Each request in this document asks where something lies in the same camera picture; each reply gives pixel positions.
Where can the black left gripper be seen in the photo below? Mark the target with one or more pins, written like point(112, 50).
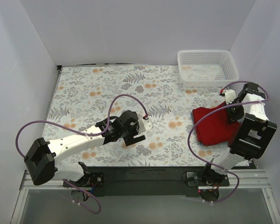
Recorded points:
point(134, 139)

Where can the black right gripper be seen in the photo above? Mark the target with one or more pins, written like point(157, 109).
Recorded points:
point(234, 112)

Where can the red t shirt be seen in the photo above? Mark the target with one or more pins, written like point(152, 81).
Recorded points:
point(215, 129)

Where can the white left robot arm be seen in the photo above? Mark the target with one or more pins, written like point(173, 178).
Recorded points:
point(44, 159)

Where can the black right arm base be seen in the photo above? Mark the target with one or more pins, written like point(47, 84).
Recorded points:
point(200, 180)

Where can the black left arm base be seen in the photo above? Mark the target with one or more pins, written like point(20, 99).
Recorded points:
point(94, 179)

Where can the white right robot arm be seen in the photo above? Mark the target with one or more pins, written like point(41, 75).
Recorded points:
point(251, 137)

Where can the white plastic basket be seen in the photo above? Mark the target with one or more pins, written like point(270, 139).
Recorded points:
point(206, 68)

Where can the floral patterned table mat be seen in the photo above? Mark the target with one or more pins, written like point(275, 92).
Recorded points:
point(85, 95)

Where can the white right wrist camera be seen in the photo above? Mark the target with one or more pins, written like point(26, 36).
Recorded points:
point(229, 95)

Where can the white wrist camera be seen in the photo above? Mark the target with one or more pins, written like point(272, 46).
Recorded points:
point(229, 95)
point(145, 125)

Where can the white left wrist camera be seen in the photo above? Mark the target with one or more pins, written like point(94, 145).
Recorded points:
point(145, 125)

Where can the aluminium mounting rail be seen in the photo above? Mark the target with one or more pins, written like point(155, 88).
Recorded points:
point(246, 178)

